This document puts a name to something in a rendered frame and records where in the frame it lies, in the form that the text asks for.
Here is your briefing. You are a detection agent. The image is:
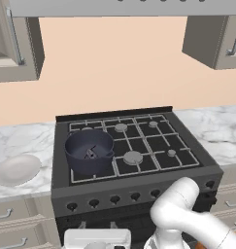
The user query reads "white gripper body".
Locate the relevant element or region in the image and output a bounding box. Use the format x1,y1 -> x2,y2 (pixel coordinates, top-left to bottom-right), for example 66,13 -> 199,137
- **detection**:
63,228 -> 132,249

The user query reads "dark blue pot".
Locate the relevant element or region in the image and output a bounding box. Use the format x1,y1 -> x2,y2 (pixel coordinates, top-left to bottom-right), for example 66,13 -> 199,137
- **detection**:
64,128 -> 116,176

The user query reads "beige drawer front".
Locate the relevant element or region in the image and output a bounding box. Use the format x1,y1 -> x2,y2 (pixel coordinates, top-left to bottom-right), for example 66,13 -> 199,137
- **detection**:
0,196 -> 39,226
216,182 -> 236,212
0,220 -> 60,249
212,207 -> 236,231

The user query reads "dark grey gas stove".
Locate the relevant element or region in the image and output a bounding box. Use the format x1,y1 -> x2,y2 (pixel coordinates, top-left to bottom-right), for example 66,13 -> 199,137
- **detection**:
51,105 -> 225,249

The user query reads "white plate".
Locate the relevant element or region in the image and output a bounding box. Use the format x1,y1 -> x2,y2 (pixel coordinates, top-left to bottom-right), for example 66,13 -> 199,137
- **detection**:
0,154 -> 43,188

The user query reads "grey range hood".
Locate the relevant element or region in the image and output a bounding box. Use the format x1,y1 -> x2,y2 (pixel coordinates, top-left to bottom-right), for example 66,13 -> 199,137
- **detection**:
8,0 -> 236,18

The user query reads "silver cupboard handle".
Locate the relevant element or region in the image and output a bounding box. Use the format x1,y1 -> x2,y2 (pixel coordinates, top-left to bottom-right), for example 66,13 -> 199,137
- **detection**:
226,28 -> 236,56
5,7 -> 25,66

